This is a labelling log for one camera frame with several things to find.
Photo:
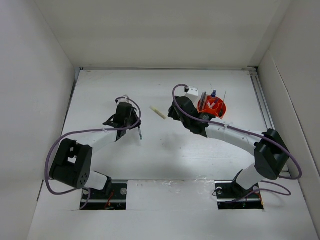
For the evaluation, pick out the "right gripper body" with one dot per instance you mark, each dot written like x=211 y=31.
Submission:
x=173 y=113

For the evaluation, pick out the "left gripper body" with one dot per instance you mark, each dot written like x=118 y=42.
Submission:
x=131 y=120

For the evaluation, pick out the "white marker purple cap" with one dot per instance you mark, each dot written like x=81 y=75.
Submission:
x=214 y=103

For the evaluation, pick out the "black thin pen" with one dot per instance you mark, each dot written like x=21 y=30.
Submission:
x=204 y=100

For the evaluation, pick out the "orange highlighter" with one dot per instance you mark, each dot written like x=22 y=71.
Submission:
x=202 y=100

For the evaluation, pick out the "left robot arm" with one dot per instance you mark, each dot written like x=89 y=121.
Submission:
x=68 y=163

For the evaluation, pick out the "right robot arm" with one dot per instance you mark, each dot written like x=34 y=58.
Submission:
x=269 y=150

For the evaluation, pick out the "orange round organizer container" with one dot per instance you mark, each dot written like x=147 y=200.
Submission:
x=215 y=110

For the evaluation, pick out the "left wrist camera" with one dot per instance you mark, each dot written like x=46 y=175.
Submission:
x=123 y=99

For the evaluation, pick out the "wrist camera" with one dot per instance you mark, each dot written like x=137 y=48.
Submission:
x=123 y=99
x=192 y=93

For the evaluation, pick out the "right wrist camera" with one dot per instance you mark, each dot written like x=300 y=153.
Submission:
x=192 y=93

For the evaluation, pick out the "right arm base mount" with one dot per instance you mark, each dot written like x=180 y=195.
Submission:
x=231 y=197

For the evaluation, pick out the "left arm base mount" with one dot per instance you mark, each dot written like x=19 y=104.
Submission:
x=114 y=200

